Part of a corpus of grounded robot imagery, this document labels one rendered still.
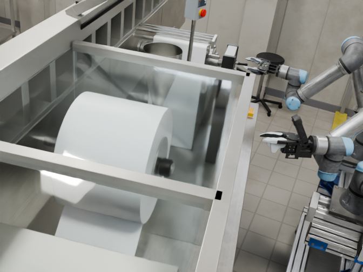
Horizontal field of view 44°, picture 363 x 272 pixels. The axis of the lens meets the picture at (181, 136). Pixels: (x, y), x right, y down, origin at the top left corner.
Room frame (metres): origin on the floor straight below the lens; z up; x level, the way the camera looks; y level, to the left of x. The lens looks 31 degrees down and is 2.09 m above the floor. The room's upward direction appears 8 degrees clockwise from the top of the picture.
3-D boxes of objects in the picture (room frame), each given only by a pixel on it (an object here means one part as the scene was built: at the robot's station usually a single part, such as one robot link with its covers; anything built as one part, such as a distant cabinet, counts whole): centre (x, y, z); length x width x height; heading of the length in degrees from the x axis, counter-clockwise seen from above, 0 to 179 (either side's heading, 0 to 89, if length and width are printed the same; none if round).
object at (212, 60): (1.95, -0.09, 1.34); 0.06 x 0.06 x 0.06; 81
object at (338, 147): (1.53, -0.61, 1.21); 0.11 x 0.08 x 0.09; 97
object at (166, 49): (1.50, 0.11, 1.50); 0.14 x 0.14 x 0.06
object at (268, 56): (4.30, -0.78, 0.28); 0.46 x 0.44 x 0.55; 74
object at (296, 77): (2.35, -0.59, 1.16); 0.11 x 0.08 x 0.09; 70
